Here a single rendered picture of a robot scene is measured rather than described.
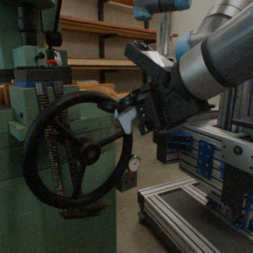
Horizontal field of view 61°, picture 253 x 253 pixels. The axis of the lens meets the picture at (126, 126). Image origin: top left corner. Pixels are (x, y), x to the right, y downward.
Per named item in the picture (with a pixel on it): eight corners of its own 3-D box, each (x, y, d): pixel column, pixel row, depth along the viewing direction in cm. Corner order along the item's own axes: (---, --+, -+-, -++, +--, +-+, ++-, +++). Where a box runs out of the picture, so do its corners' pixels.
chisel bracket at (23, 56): (26, 74, 67) (22, 45, 65) (14, 73, 77) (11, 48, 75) (49, 74, 71) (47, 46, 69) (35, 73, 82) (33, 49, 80)
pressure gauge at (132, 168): (128, 178, 79) (128, 158, 77) (122, 175, 82) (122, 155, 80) (140, 173, 83) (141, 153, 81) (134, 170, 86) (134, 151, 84)
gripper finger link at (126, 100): (112, 114, 42) (139, 95, 35) (109, 107, 42) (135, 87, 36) (130, 112, 45) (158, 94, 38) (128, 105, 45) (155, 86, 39)
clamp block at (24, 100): (25, 127, 50) (20, 88, 47) (11, 118, 60) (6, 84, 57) (83, 118, 59) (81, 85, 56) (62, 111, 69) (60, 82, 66)
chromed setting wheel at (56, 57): (57, 80, 85) (54, 47, 82) (46, 79, 94) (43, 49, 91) (64, 79, 87) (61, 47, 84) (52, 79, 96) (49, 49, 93)
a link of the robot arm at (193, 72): (192, 35, 27) (225, 42, 32) (167, 56, 31) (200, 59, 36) (214, 89, 26) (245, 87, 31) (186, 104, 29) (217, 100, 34)
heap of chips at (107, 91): (101, 99, 73) (100, 88, 73) (81, 95, 84) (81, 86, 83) (122, 97, 79) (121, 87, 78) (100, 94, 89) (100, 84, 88)
